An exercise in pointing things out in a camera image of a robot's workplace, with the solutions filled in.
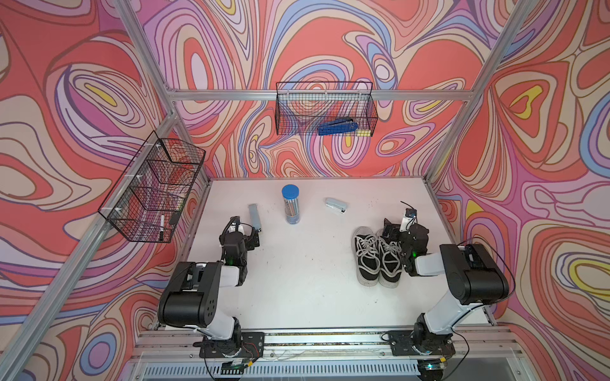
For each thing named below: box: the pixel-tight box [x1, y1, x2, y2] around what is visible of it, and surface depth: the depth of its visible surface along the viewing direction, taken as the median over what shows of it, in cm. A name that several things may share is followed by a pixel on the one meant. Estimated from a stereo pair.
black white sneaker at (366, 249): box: [351, 226, 381, 287], surface depth 88 cm
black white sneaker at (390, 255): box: [376, 228, 403, 289], surface depth 86 cm
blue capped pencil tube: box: [281, 184, 300, 225], surface depth 92 cm
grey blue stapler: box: [325, 197, 348, 214], surface depth 108 cm
